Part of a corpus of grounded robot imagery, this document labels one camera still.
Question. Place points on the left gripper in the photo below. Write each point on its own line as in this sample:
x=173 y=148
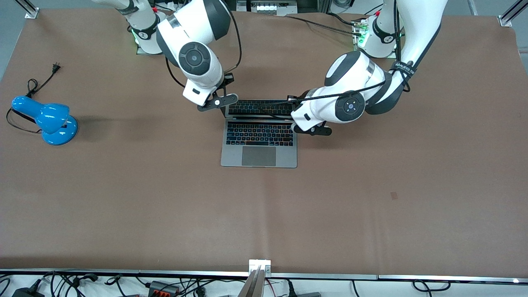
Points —
x=293 y=99

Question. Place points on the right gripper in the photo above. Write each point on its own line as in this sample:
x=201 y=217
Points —
x=228 y=78

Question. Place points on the silver laptop with black keyboard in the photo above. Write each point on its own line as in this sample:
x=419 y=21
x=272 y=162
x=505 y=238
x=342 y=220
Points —
x=258 y=156

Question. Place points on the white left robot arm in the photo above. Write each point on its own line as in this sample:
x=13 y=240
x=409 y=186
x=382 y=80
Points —
x=425 y=24

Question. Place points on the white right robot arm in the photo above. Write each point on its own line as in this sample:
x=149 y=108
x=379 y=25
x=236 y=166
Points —
x=194 y=24

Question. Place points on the grey electrical box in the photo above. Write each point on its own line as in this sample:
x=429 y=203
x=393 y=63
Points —
x=266 y=7

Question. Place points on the brown table cover mat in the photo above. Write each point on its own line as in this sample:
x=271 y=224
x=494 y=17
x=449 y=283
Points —
x=165 y=206

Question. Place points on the blue desk lamp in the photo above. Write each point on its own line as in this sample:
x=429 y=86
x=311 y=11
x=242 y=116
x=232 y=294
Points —
x=53 y=121

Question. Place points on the black and orange power brick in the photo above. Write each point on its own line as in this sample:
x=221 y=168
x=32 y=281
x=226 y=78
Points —
x=163 y=287

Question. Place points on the black power adapter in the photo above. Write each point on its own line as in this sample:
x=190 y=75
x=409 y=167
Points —
x=27 y=293

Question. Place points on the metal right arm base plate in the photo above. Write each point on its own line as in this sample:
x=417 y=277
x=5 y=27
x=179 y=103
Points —
x=140 y=50

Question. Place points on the aluminium camera mount profile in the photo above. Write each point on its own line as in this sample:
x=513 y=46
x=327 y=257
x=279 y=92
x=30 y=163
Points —
x=258 y=276

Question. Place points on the aluminium table edge rail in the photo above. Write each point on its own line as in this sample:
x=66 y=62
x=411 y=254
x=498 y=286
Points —
x=123 y=272

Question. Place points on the aluminium frame post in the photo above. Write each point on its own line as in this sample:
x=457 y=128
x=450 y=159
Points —
x=511 y=14
x=27 y=8

